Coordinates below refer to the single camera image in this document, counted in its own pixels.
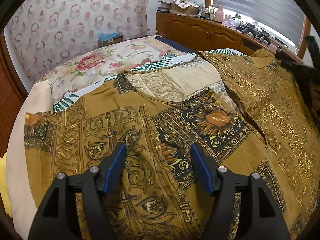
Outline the long wooden sideboard cabinet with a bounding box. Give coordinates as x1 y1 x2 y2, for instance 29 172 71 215
156 12 303 63

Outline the open cardboard box on cabinet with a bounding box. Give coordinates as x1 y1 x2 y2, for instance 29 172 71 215
172 0 200 15

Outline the black tripod gadget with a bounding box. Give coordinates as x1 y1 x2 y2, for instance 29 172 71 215
236 22 272 46

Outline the pink bottle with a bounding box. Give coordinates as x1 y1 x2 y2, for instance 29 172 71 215
214 6 225 23

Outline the brown louvered wardrobe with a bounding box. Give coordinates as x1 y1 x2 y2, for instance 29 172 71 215
0 33 28 157

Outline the green leaf print sheet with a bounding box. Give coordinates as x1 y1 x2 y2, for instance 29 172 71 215
53 48 246 112

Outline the pink circle patterned curtain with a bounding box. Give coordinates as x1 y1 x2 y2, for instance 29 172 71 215
7 0 149 82

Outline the beige folded cloth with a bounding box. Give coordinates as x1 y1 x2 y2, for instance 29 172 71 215
6 81 53 239

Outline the navy blue bed mattress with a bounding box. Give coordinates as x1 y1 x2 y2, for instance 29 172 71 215
156 36 195 53

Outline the mustard gold patterned garment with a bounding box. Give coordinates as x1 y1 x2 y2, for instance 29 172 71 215
24 50 319 239

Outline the floral bed blanket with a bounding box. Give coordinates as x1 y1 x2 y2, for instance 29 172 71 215
38 36 186 102

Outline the grey zebra window blind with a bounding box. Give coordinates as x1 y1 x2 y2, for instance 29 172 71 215
213 0 304 47

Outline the yellow plush toy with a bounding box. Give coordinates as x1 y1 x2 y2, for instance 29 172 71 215
0 153 12 217

